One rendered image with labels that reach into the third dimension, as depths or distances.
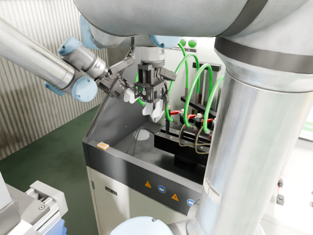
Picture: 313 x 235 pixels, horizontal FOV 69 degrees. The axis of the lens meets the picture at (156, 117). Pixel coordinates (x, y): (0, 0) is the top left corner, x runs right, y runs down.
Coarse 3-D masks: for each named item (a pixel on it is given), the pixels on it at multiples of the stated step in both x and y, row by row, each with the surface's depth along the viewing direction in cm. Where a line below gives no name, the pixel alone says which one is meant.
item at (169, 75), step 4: (160, 68) 69; (164, 68) 70; (160, 72) 69; (164, 72) 71; (168, 72) 73; (172, 72) 75; (164, 76) 72; (168, 76) 73; (172, 76) 76; (168, 80) 77; (172, 80) 77
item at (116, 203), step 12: (96, 180) 123; (108, 180) 117; (96, 192) 128; (108, 192) 121; (120, 192) 115; (132, 192) 109; (96, 204) 134; (108, 204) 127; (120, 204) 120; (132, 204) 113; (144, 204) 108; (156, 204) 102; (108, 216) 132; (120, 216) 125; (132, 216) 118; (156, 216) 106; (168, 216) 101; (180, 216) 97; (108, 228) 139
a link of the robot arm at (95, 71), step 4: (96, 60) 81; (100, 60) 82; (96, 64) 81; (100, 64) 82; (104, 64) 83; (92, 68) 80; (96, 68) 81; (100, 68) 81; (104, 68) 83; (88, 72) 81; (92, 72) 81; (96, 72) 81; (100, 72) 82; (92, 76) 83; (96, 76) 83
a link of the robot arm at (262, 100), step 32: (256, 0) 13; (288, 0) 13; (224, 32) 15; (256, 32) 16; (288, 32) 15; (256, 64) 17; (288, 64) 16; (224, 96) 23; (256, 96) 20; (288, 96) 19; (224, 128) 24; (256, 128) 21; (288, 128) 21; (224, 160) 25; (256, 160) 23; (224, 192) 27; (256, 192) 25; (192, 224) 35; (224, 224) 29; (256, 224) 29
